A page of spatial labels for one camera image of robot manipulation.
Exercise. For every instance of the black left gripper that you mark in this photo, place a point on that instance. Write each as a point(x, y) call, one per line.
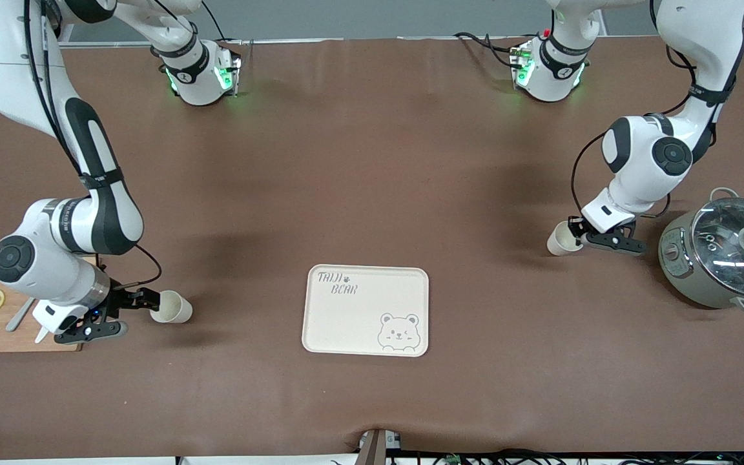
point(578, 227)

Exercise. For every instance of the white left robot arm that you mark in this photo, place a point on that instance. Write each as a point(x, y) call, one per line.
point(643, 155)

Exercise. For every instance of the grey-green electric pot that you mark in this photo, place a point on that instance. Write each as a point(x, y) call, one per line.
point(675, 271)

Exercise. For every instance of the aluminium frame profile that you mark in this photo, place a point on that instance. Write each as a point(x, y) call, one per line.
point(68, 33)

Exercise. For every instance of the cream bear print tray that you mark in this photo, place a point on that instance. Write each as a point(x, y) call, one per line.
point(359, 323)

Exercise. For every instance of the white plastic cup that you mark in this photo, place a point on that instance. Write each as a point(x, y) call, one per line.
point(175, 309)
point(560, 242)

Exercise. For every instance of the glass pot lid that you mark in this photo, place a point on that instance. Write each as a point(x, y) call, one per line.
point(727, 258)

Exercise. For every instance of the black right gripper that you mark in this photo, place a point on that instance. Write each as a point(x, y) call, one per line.
point(121, 301)

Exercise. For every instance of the brown table cover cloth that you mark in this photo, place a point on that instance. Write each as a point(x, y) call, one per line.
point(372, 161)

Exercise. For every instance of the metal table edge bracket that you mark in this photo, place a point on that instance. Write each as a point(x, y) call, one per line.
point(375, 452)

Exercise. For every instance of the grey plastic knife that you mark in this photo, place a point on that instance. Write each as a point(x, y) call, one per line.
point(18, 320)

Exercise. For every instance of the white plastic knife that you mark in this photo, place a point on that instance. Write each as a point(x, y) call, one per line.
point(41, 336)

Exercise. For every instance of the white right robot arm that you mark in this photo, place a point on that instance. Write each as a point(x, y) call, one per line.
point(107, 213)

